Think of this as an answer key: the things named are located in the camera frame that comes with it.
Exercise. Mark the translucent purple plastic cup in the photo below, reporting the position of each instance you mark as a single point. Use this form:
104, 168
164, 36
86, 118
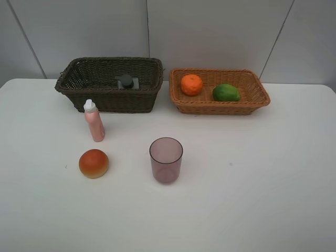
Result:
166, 158

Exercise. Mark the green lime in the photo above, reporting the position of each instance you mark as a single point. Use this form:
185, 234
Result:
226, 93

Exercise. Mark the dark brown wicker basket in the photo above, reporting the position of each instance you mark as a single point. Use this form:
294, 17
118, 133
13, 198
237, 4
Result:
95, 78

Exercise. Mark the dark grey rectangular bottle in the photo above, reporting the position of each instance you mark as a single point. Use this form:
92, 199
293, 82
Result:
127, 82

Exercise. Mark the red orange round bun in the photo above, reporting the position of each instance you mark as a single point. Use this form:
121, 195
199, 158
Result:
93, 164

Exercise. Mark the orange wicker basket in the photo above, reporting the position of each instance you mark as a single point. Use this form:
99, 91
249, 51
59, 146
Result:
252, 93

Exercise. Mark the pink bottle white cap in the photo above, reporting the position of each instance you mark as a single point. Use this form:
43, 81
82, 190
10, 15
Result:
94, 121

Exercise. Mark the orange tangerine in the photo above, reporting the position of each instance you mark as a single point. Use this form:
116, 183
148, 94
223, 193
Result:
191, 85

